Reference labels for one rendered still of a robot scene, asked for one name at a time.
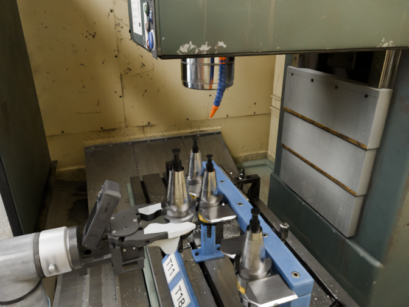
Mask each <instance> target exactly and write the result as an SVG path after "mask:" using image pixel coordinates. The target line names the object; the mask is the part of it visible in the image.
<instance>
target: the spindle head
mask: <svg viewBox="0 0 409 307"><path fill-rule="evenodd" d="M146 1H148V3H149V0H140V6H141V23H142V35H140V34H137V33H136V32H134V29H133V15H132V7H131V0H127V3H128V16H129V23H130V29H129V33H130V37H131V40H133V42H135V43H136V44H138V45H139V46H141V47H142V48H144V49H146V50H147V51H149V50H148V49H147V48H146V40H145V23H144V6H143V3H145V2H146ZM154 2H155V22H156V43H157V54H158V58H160V59H161V60H171V59H186V58H215V57H243V56H258V55H287V54H316V53H331V52H360V51H389V50H404V49H409V0H154Z"/></svg>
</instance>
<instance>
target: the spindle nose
mask: <svg viewBox="0 0 409 307"><path fill-rule="evenodd" d="M218 61H219V59H218V57H215V58H186V59H181V80H182V85H183V86H184V87H186V88H190V89H193V90H217V87H218V82H219V81H218V78H219V76H218V74H219V71H218V70H219V66H218V65H219V62H218ZM234 73H235V57H227V58H226V86H225V88H230V87H232V86H233V85H234Z"/></svg>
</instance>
